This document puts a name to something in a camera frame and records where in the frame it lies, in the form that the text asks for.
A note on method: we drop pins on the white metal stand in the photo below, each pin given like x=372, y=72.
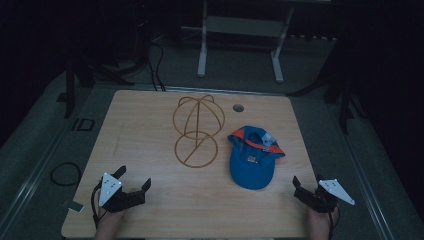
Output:
x=279, y=53

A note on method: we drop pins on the blue cap with orange lining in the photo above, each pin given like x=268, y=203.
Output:
x=252, y=163

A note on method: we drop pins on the person's left hand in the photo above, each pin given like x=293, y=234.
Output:
x=110, y=224

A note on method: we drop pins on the person's right hand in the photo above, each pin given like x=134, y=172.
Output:
x=318, y=224

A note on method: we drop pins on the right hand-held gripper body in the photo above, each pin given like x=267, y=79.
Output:
x=325, y=196

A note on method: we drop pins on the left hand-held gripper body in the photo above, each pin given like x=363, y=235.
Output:
x=115, y=196

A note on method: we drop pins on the grey tape piece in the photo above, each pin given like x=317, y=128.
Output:
x=74, y=206

